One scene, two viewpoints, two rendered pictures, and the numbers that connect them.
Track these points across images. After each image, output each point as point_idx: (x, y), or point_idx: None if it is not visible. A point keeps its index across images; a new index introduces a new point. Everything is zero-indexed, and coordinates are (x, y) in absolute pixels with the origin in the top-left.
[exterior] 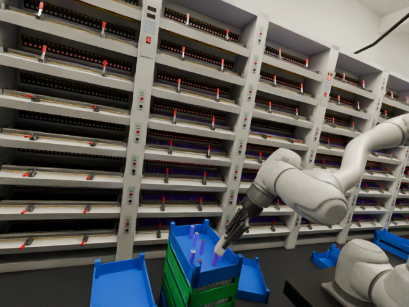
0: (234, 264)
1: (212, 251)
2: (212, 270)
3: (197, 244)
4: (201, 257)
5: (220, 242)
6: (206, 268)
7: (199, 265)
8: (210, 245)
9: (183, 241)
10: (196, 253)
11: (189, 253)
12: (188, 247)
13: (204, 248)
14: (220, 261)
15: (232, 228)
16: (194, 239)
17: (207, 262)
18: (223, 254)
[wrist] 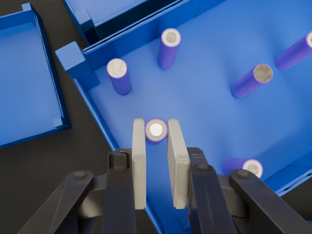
0: (152, 219)
1: (269, 136)
2: (98, 125)
3: (295, 72)
4: (222, 93)
5: (142, 139)
6: (167, 116)
7: (63, 66)
8: (307, 128)
9: (294, 16)
10: (237, 73)
11: (232, 48)
12: (266, 39)
13: (281, 100)
14: (222, 165)
15: (133, 222)
16: (292, 45)
17: (203, 119)
18: (263, 182)
